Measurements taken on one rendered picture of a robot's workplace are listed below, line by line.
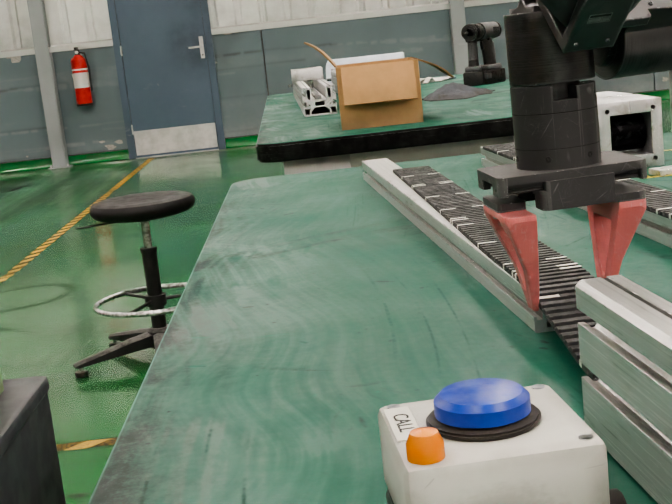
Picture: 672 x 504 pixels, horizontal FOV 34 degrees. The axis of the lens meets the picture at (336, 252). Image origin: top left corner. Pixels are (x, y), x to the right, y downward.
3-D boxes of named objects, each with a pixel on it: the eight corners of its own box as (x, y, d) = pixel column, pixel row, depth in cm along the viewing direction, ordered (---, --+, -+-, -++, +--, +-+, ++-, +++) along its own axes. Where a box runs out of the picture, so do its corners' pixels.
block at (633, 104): (564, 166, 163) (560, 102, 161) (640, 158, 164) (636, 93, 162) (584, 174, 153) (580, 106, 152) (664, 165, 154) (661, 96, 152)
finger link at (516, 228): (619, 310, 74) (609, 173, 73) (516, 325, 74) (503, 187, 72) (586, 289, 81) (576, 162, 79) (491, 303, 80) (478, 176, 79)
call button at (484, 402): (428, 425, 48) (424, 381, 48) (518, 413, 48) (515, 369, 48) (447, 458, 44) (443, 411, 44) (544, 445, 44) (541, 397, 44)
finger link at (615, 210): (655, 305, 75) (646, 168, 73) (553, 320, 74) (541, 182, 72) (619, 284, 81) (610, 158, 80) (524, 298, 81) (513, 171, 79)
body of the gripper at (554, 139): (650, 186, 73) (643, 74, 72) (500, 206, 72) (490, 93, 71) (615, 175, 80) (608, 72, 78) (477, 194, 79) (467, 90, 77)
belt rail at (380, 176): (363, 179, 173) (361, 160, 173) (388, 176, 174) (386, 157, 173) (535, 333, 79) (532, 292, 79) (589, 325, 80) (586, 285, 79)
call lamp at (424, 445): (403, 453, 44) (401, 424, 43) (441, 447, 44) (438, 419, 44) (410, 467, 42) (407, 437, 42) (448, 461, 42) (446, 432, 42)
